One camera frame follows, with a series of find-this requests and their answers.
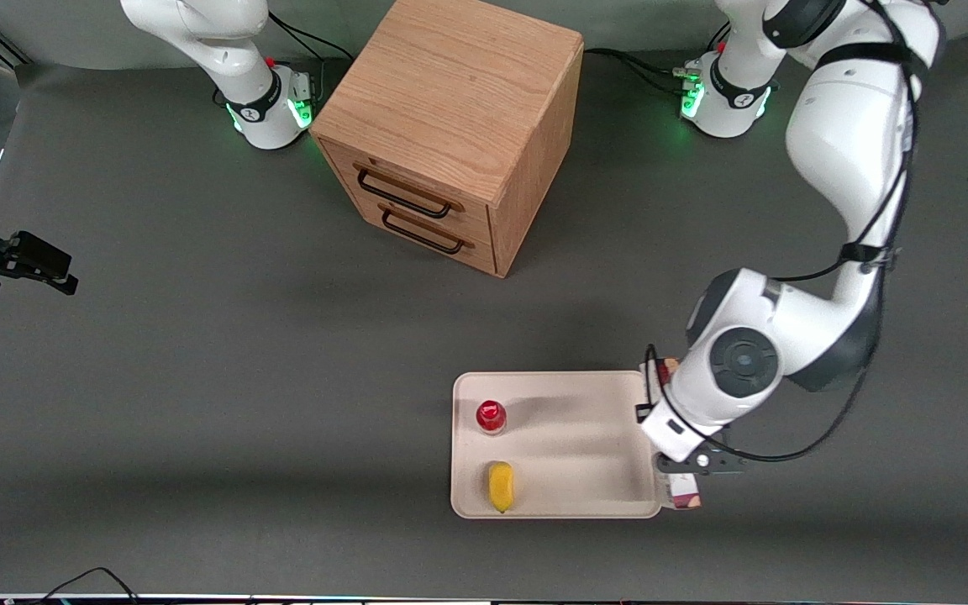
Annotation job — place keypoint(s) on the aluminium frame rail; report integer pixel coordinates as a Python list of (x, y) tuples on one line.
[(5, 49)]

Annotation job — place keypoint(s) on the red cookie box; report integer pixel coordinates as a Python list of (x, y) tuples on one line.
[(686, 496)]

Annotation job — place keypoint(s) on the red capped small bottle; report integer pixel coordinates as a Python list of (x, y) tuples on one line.
[(491, 414)]

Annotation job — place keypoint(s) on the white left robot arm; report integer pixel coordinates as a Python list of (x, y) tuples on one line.
[(845, 126)]

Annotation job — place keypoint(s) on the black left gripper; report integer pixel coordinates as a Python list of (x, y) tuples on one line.
[(640, 414)]

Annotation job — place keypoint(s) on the beige plastic tray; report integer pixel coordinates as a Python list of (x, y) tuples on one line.
[(585, 445)]

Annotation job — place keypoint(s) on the yellow toy banana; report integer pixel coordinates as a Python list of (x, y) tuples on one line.
[(501, 486)]

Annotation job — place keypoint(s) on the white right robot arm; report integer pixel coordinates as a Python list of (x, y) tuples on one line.
[(223, 42)]

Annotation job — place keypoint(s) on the grey table mat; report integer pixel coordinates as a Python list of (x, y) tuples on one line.
[(198, 378)]

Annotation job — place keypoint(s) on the wooden drawer cabinet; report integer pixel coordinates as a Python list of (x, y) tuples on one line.
[(450, 84)]

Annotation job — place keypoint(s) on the wooden drawer front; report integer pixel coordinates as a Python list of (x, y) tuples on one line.
[(484, 256), (480, 220)]

